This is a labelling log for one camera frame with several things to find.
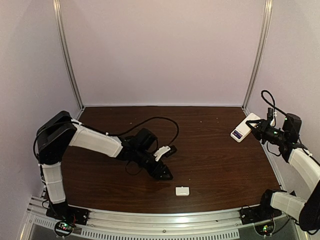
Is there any white remote control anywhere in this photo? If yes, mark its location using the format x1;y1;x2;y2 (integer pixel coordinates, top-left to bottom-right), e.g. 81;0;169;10
230;112;260;143

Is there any white battery cover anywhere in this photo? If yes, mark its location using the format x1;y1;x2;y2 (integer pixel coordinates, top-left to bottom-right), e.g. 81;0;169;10
175;186;190;197

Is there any purple battery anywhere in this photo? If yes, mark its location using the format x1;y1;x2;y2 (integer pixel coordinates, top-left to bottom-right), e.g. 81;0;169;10
232;130;243;140

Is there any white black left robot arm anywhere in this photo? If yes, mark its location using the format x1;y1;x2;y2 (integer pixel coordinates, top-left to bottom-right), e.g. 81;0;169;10
32;110;175;205

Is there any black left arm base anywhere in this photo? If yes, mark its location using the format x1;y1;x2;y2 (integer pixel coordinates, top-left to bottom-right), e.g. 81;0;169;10
46;204;90;226

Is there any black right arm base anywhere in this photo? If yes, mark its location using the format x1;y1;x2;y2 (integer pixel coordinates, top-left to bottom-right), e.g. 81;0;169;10
239;204;282;225

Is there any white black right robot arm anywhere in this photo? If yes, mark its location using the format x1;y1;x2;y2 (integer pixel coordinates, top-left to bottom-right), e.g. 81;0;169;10
245;113;320;232

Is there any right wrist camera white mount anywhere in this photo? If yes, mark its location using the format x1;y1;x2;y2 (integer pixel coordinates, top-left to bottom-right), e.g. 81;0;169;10
267;107;277;127

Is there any front aluminium rail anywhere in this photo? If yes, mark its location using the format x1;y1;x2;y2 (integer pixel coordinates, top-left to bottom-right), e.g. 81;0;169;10
24;197;308;240

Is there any black left camera cable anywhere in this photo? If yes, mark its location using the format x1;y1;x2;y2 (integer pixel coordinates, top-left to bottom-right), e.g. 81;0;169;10
33;116;180;161

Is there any right aluminium frame post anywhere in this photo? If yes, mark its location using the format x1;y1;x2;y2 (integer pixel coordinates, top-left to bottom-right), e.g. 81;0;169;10
242;0;273;113

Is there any aluminium frame post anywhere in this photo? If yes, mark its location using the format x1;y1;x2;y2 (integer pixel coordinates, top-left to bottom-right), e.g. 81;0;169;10
52;0;84;110
242;0;273;113

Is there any left aluminium frame post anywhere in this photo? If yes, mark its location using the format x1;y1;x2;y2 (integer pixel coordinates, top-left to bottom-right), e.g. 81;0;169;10
52;0;84;110

